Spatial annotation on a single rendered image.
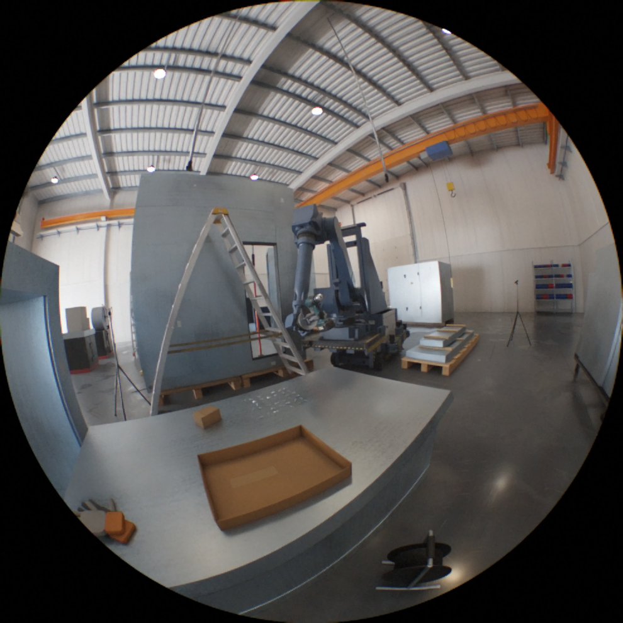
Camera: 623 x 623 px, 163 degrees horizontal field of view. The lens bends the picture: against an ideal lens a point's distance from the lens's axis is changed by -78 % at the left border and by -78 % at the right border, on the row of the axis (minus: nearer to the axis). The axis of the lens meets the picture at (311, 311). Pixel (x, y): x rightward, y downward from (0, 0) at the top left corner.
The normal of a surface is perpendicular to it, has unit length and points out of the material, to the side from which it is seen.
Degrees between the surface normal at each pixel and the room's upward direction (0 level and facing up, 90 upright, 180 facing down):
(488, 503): 0
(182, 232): 90
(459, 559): 0
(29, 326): 90
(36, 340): 90
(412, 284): 90
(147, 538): 0
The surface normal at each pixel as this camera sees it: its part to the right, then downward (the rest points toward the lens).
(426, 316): -0.80, 0.11
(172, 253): 0.59, 0.00
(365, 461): -0.08, -0.99
